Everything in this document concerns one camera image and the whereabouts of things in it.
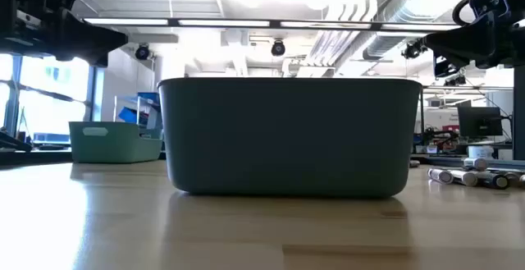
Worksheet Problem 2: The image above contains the black computer monitor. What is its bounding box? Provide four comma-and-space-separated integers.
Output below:
457, 105, 504, 139

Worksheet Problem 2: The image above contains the dark teal plastic bin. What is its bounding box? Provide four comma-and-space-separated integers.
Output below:
157, 76, 423, 199

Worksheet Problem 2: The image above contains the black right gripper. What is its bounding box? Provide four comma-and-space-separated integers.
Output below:
422, 0, 525, 78

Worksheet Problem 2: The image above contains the blue storage bin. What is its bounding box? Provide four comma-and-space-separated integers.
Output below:
118, 106, 140, 124
137, 92, 162, 106

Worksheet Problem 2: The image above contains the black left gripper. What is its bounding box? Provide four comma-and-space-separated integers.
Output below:
0, 0, 130, 68

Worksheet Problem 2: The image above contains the silver ceiling air duct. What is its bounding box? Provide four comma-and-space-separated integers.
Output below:
363, 0, 465, 62

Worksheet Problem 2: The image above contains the black ceiling spotlight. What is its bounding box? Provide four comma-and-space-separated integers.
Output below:
403, 39, 428, 60
445, 74, 467, 87
270, 39, 286, 57
135, 43, 151, 62

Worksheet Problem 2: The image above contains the white round container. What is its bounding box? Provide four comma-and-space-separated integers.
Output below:
467, 144, 495, 160

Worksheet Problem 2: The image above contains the long ceiling light bar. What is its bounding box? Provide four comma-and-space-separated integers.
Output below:
81, 17, 461, 32

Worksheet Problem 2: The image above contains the light green plastic bin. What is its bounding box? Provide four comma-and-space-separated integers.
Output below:
68, 121, 164, 165

